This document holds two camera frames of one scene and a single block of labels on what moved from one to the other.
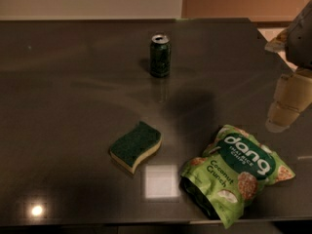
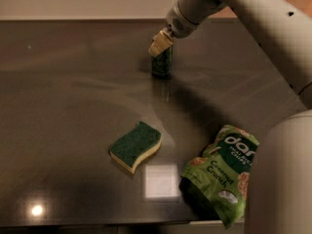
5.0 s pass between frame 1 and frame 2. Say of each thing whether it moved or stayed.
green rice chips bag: stayed
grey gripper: moved
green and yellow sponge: stayed
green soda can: stayed
